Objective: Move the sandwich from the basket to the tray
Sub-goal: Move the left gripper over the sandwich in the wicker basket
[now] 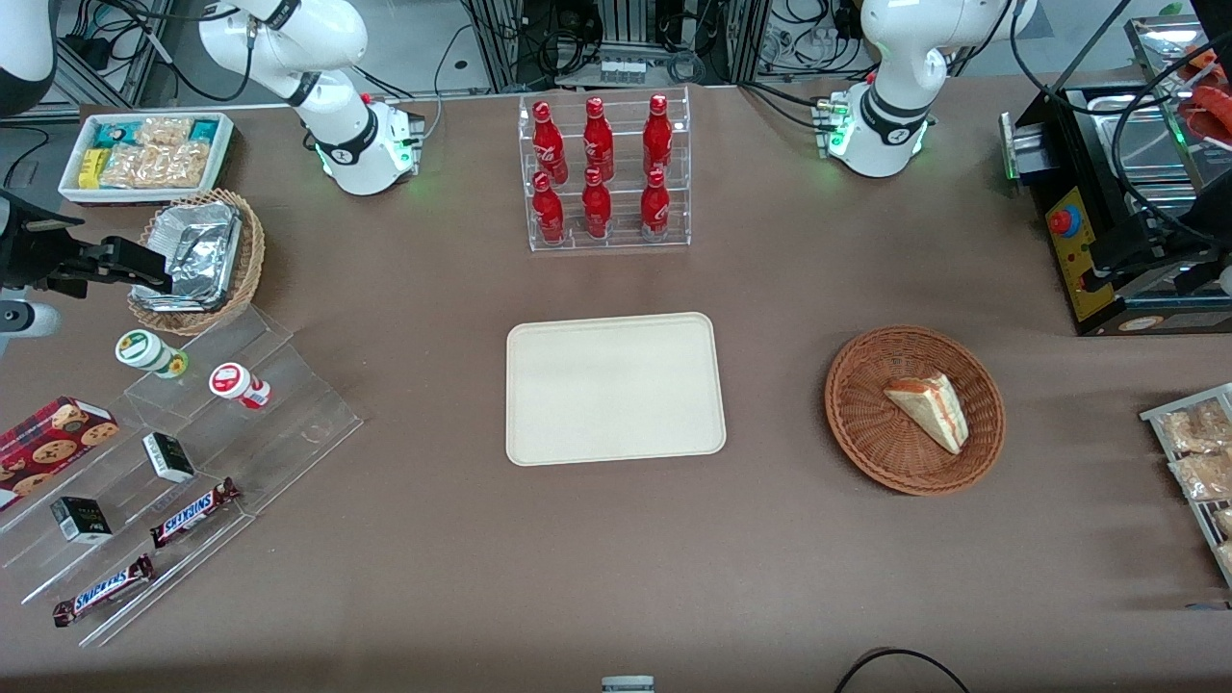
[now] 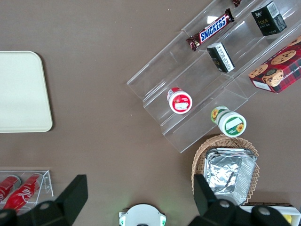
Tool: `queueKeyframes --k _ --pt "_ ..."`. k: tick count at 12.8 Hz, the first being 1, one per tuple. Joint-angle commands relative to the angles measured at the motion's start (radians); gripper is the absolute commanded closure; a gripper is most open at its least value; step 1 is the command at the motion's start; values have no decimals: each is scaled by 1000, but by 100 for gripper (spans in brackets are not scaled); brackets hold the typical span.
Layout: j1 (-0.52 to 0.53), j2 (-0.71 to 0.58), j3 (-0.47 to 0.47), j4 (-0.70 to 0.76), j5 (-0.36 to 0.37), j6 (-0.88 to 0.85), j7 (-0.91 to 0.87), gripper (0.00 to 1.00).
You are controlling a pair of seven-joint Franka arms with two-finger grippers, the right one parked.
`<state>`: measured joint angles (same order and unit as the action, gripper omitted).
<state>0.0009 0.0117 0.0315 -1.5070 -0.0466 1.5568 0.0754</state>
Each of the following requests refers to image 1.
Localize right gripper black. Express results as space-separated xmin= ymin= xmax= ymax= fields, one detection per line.
xmin=0 ymin=191 xmax=175 ymax=297

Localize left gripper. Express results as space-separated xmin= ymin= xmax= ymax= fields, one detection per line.
xmin=1088 ymin=173 xmax=1232 ymax=299

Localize triangular sandwich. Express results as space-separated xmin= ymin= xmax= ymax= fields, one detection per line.
xmin=883 ymin=372 xmax=969 ymax=456

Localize white rectangular snack tray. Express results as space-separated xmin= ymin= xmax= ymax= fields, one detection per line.
xmin=58 ymin=112 xmax=235 ymax=206

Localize silver aluminium foil tray stack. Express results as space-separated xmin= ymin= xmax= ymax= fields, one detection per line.
xmin=130 ymin=200 xmax=244 ymax=314

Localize grey metal snack tray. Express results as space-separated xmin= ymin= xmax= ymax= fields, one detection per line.
xmin=1140 ymin=383 xmax=1232 ymax=588

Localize light tan wicker basket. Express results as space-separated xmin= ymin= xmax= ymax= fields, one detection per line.
xmin=127 ymin=188 xmax=267 ymax=337

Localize brown round wicker basket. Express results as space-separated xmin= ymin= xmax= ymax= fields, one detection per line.
xmin=824 ymin=325 xmax=1007 ymax=498

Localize cream plastic serving tray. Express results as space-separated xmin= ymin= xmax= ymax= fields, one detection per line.
xmin=505 ymin=311 xmax=728 ymax=468

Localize stainless steel food pan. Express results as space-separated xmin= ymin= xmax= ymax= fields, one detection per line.
xmin=1088 ymin=93 xmax=1194 ymax=184
xmin=1123 ymin=183 xmax=1199 ymax=227

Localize green lid sunflower cup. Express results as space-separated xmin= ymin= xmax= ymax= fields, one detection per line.
xmin=115 ymin=329 xmax=190 ymax=380

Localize black hot food warmer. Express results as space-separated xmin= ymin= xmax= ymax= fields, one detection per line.
xmin=999 ymin=14 xmax=1232 ymax=338

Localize large clear cracker bag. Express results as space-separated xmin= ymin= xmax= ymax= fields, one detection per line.
xmin=99 ymin=142 xmax=211 ymax=191

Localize small clear cracker bag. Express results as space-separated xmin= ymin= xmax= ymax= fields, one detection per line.
xmin=135 ymin=116 xmax=194 ymax=147

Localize clear bag of biscuits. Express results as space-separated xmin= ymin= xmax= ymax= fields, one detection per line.
xmin=1158 ymin=398 xmax=1232 ymax=454
xmin=1168 ymin=451 xmax=1232 ymax=502

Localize red lid white cup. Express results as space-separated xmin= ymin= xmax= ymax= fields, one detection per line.
xmin=209 ymin=362 xmax=273 ymax=412

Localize red plaid cookie box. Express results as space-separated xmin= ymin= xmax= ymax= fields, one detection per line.
xmin=0 ymin=396 xmax=121 ymax=512

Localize small black box white label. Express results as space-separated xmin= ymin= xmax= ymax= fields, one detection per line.
xmin=142 ymin=432 xmax=197 ymax=484

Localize clear acrylic stepped display stand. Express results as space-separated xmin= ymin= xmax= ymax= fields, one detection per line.
xmin=0 ymin=303 xmax=365 ymax=648

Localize small black box Face print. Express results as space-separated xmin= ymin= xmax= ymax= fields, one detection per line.
xmin=50 ymin=496 xmax=115 ymax=546

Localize Snickers chocolate bar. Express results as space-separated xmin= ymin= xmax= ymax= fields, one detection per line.
xmin=52 ymin=554 xmax=157 ymax=629
xmin=149 ymin=477 xmax=243 ymax=550

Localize red cola bottle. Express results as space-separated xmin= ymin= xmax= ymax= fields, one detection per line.
xmin=531 ymin=100 xmax=569 ymax=184
xmin=639 ymin=168 xmax=672 ymax=243
xmin=581 ymin=167 xmax=613 ymax=241
xmin=582 ymin=96 xmax=615 ymax=182
xmin=642 ymin=93 xmax=674 ymax=177
xmin=531 ymin=171 xmax=567 ymax=244

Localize clear acrylic bottle rack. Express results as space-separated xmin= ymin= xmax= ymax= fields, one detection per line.
xmin=518 ymin=85 xmax=692 ymax=253

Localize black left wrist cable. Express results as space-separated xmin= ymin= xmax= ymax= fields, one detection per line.
xmin=1011 ymin=0 xmax=1232 ymax=232

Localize black cable loop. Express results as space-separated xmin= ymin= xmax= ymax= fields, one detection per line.
xmin=833 ymin=648 xmax=971 ymax=693

